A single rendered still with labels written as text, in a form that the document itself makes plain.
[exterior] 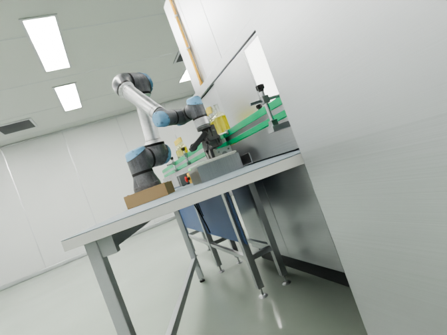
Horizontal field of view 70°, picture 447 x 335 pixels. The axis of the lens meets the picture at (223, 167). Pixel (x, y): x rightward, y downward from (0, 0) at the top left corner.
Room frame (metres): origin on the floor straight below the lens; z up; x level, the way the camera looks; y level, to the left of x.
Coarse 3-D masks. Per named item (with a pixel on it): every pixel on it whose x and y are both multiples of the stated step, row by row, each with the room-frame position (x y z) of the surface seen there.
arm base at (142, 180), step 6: (150, 168) 1.71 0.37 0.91; (138, 174) 1.68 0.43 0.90; (144, 174) 1.68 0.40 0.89; (150, 174) 1.70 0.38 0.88; (138, 180) 1.67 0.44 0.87; (144, 180) 1.67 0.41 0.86; (150, 180) 1.68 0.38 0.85; (156, 180) 1.71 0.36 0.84; (138, 186) 1.67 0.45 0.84; (144, 186) 1.66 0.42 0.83; (150, 186) 1.67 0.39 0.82
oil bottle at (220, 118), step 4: (220, 112) 1.84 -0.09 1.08; (216, 116) 1.83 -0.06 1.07; (220, 116) 1.83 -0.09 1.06; (224, 116) 1.84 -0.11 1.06; (216, 120) 1.85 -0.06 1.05; (220, 120) 1.83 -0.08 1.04; (224, 120) 1.84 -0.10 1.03; (216, 124) 1.87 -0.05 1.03; (220, 124) 1.83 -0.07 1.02; (224, 124) 1.83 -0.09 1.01; (228, 124) 1.84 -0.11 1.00; (220, 128) 1.83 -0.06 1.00; (224, 128) 1.83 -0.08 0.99; (228, 128) 1.84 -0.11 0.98; (220, 132) 1.85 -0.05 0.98; (232, 144) 1.83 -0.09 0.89
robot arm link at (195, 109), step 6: (192, 96) 1.54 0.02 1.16; (198, 96) 1.55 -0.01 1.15; (186, 102) 1.56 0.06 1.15; (192, 102) 1.53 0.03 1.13; (198, 102) 1.53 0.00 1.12; (186, 108) 1.56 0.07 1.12; (192, 108) 1.54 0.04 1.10; (198, 108) 1.53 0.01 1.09; (204, 108) 1.56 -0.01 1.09; (186, 114) 1.57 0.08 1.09; (192, 114) 1.54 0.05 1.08; (198, 114) 1.53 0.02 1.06; (204, 114) 1.54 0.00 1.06
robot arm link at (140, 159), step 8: (128, 152) 1.69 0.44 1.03; (136, 152) 1.68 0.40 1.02; (144, 152) 1.71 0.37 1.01; (152, 152) 1.75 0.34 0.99; (128, 160) 1.68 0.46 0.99; (136, 160) 1.68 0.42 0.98; (144, 160) 1.69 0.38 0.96; (152, 160) 1.74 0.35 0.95; (136, 168) 1.68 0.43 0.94; (144, 168) 1.68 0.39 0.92
